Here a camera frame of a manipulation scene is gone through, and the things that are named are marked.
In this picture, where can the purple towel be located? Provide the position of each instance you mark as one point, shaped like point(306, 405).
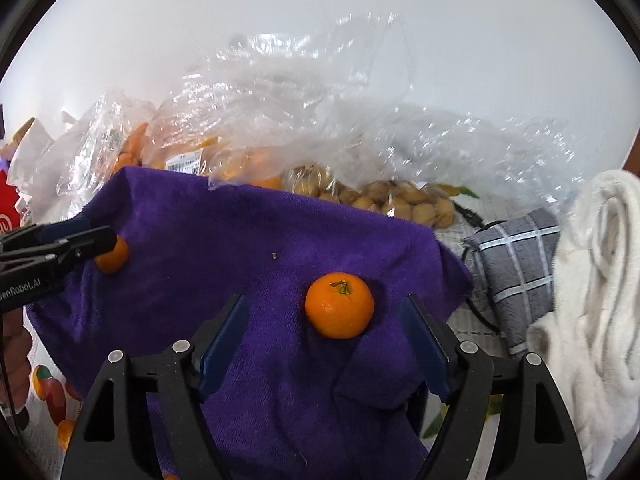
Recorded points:
point(225, 260)

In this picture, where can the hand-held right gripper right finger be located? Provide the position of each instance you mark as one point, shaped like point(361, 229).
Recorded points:
point(425, 345)

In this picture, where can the large orange mandarin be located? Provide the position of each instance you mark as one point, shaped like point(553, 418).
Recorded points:
point(339, 305)

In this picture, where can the grey checked cloth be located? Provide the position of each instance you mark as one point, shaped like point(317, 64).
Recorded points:
point(515, 270)

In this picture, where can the small orange kumquat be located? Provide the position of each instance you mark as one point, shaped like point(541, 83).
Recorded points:
point(112, 259)

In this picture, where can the fruit-print lace tablecloth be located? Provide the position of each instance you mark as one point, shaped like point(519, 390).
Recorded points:
point(40, 385)

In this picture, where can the brown wooden door frame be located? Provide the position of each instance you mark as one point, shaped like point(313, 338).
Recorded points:
point(634, 157)

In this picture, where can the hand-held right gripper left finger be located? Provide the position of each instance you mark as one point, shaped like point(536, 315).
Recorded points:
point(225, 345)

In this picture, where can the red paper bag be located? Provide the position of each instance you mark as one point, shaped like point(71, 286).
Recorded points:
point(7, 200)

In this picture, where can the crumpled clear plastic bag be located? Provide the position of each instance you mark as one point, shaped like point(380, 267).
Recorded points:
point(400, 135)

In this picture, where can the labelled plastic bag of mandarins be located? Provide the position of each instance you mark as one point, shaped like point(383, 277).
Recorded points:
point(200, 150)

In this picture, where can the white plastic bag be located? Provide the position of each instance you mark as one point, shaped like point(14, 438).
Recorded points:
point(30, 160)

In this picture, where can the person's left hand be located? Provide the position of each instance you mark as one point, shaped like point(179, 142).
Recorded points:
point(17, 360)

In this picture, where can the white towel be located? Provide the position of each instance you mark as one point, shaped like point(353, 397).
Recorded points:
point(600, 310)

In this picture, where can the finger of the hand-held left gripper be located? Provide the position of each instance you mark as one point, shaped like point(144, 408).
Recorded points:
point(75, 250)
point(60, 229)

